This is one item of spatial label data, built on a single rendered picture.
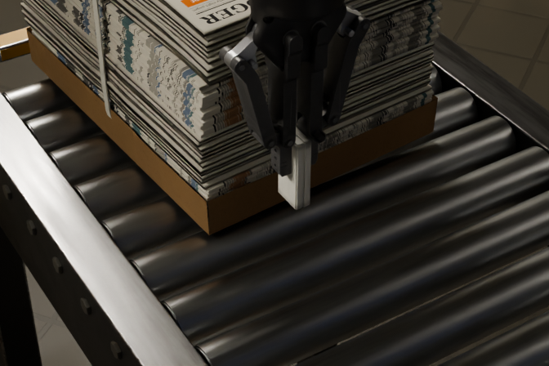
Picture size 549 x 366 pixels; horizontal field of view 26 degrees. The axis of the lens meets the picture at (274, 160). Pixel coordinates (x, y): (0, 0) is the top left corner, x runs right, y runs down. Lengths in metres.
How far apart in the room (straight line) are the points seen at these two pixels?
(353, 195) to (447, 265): 0.13
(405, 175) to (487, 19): 1.85
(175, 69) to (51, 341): 1.17
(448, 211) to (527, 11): 1.94
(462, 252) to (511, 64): 1.77
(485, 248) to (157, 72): 0.35
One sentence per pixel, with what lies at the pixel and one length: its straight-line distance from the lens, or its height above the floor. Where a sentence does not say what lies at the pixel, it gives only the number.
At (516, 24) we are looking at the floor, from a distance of 3.05.
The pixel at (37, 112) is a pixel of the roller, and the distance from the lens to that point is 1.36.
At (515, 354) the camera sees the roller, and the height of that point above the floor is 0.80.
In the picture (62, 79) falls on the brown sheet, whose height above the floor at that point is 0.82.
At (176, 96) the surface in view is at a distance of 1.09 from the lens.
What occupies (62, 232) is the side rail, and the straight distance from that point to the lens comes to 1.17.
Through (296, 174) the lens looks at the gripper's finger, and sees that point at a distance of 1.00.
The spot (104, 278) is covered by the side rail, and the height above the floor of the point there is 0.80.
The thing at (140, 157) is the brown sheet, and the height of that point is 0.82.
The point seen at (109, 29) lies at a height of 0.94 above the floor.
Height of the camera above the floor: 1.56
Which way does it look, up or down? 38 degrees down
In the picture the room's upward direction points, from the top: straight up
